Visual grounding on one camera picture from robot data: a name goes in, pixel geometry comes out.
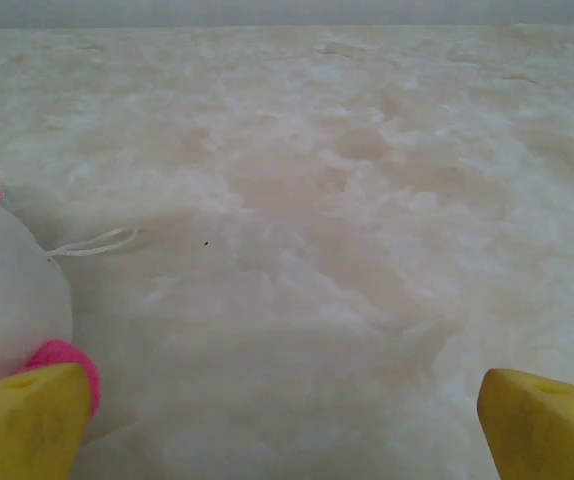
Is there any white and pink plush toy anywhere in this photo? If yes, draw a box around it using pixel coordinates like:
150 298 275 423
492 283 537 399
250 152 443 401
0 169 141 419

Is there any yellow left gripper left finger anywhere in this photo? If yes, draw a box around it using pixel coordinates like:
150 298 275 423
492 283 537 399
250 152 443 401
0 363 93 480

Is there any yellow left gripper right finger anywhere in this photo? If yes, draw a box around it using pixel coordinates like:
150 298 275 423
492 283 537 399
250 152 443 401
476 368 574 480

